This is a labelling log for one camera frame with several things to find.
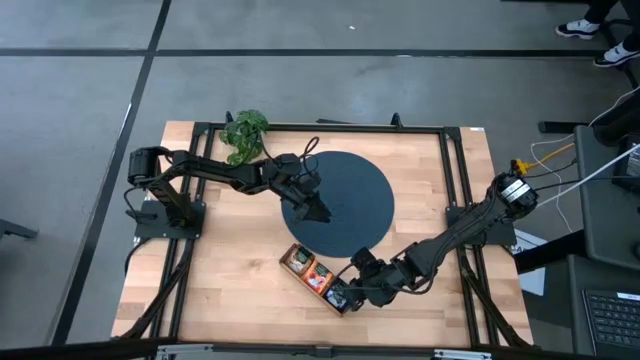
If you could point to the black desk foot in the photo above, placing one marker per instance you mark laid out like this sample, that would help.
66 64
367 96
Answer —
550 255
560 127

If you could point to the green potted plant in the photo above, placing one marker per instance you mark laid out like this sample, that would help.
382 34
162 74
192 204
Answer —
245 137

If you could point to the round dark blue placemat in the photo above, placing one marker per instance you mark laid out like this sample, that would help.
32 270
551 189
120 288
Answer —
355 200

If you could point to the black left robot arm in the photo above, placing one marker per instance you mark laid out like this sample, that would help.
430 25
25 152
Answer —
215 172

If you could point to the dark blue blackcurrant tea sachet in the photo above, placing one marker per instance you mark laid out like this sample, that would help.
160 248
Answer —
336 297

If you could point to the wooden three-compartment box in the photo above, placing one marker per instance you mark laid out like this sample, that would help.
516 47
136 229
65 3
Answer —
300 280

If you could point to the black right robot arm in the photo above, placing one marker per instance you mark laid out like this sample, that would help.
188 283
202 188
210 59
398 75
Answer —
465 230

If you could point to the black chair leg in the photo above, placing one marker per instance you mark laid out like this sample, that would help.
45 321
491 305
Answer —
17 230

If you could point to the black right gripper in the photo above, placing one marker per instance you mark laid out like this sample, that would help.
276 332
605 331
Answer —
380 282

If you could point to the dark grey desk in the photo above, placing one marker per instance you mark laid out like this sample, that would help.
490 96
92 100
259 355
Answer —
605 225

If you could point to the white paper sheet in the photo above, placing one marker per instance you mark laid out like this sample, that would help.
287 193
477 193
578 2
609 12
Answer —
535 282

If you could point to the orange peach tea sachet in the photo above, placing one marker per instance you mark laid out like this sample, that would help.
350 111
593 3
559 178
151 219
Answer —
317 276

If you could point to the dark grey laptop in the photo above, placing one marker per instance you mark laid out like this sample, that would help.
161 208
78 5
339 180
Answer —
615 320

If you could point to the beige vanilla cinnamon tea sachet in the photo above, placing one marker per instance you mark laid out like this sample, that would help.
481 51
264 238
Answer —
300 257

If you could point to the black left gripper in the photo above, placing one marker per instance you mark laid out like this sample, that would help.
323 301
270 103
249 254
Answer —
292 182

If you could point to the silver crossbar bracket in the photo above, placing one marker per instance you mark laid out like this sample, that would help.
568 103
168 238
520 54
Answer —
185 350
462 355

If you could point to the person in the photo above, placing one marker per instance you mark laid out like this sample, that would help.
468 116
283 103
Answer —
577 27

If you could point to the black metal table frame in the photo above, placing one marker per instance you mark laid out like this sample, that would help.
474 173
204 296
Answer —
202 128

